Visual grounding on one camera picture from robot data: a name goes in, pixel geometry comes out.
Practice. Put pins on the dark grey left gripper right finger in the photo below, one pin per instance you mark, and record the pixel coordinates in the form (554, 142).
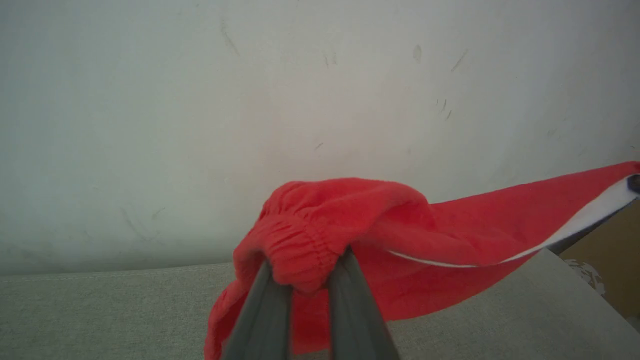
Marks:
(355, 315)

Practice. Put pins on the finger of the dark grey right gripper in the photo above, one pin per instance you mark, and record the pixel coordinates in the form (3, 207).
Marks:
(635, 184)

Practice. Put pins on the red cloth garment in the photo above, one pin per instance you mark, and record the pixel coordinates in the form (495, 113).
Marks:
(350, 225)

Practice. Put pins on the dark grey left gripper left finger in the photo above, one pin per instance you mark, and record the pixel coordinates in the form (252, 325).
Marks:
(262, 320)

